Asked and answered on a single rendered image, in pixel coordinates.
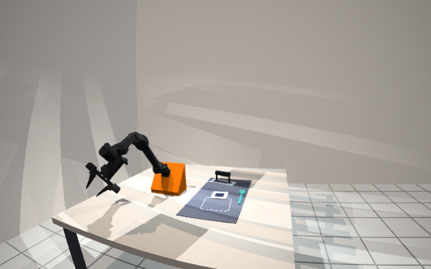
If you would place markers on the white square tile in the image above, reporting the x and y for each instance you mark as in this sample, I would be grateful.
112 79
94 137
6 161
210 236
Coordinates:
219 195

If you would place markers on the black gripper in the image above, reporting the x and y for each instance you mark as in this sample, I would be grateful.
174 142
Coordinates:
108 172

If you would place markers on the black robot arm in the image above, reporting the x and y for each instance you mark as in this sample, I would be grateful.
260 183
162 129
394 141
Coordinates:
113 154

